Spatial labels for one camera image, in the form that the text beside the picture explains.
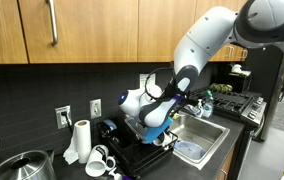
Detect white mug with black print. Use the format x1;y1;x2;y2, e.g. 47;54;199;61
84;144;117;178

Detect blue tape roll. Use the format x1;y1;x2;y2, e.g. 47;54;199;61
101;118;118;134

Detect clear soap pump bottle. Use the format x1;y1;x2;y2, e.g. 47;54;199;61
193;98;205;117

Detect wooden cabinet door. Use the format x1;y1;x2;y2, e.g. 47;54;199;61
137;0;198;63
0;0;29;65
17;0;140;64
195;0;250;63

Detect clear bottle green cap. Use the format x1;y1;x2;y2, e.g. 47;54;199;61
201;89;215;118

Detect stainless steel sink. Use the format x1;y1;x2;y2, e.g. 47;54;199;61
166;111;231;172

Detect white paper towel roll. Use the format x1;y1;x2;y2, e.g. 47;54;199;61
62;119;93;166

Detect green patterned item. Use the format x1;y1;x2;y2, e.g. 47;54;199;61
209;82;234;93

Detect black power plug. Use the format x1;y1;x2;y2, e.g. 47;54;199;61
60;110;75;135

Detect purple pump bottle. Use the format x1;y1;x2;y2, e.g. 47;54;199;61
108;167;135;180

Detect black gas stove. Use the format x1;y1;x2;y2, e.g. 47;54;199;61
187;87;267;132

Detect white countertop item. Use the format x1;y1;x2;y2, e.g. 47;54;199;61
230;63;252;78

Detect dark refrigerator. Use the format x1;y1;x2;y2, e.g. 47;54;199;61
246;44;284;143

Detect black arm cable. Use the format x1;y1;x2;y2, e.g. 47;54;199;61
144;66;183;103

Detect white paper wall sign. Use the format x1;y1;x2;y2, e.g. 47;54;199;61
139;72;157;92

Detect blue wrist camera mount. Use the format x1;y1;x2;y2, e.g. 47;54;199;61
144;117;174;145

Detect black wire dish rack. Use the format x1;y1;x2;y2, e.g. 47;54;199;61
97;113;180;178

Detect grey wall power outlet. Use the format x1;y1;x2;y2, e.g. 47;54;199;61
54;105;73;130

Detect metal cabinet handle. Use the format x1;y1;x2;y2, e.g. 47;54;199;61
46;0;59;47
240;48;249;61
225;46;235;60

